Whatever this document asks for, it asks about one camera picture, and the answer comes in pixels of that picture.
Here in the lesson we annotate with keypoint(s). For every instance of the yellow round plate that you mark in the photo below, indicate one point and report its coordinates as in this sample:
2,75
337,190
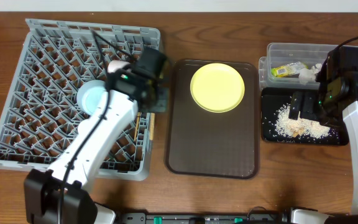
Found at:
217,87

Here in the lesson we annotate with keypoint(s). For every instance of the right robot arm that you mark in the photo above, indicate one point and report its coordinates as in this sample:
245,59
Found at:
335,105

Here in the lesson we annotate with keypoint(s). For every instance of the grey plastic dishwasher rack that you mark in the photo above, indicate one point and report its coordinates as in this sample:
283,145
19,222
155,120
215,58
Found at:
41,116

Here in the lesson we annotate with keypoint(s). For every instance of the clear plastic bin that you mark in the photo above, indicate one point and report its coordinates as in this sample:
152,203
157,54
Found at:
279,54

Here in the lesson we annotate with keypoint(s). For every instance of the white tissue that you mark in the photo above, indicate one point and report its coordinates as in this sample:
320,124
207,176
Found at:
309,75

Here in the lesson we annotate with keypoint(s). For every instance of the wooden chopstick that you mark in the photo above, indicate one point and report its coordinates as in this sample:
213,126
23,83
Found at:
137,125
152,126

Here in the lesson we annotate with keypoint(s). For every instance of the cream white cup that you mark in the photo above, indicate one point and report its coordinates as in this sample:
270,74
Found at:
86,126

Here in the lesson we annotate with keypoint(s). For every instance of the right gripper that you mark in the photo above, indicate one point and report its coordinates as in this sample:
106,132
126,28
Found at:
316,109

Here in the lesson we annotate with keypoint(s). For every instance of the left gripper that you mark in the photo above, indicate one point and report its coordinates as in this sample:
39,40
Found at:
153,98

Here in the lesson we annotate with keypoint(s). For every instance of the green snack wrapper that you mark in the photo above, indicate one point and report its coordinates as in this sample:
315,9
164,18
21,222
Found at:
287,70

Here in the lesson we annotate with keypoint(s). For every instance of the dark brown serving tray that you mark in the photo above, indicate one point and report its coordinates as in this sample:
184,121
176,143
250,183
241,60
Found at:
204,143

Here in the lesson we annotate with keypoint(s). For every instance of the white bowl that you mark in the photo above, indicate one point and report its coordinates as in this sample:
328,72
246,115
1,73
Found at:
115,65

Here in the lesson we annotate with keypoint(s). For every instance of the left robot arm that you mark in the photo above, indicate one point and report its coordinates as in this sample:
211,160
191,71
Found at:
61,194

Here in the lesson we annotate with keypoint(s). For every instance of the rice food waste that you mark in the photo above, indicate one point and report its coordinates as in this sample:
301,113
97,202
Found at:
285,127

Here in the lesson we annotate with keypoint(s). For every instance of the black waste tray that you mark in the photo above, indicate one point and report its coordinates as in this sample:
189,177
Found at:
272,99

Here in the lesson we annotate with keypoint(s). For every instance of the light blue bowl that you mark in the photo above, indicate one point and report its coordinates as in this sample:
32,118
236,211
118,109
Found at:
89,95

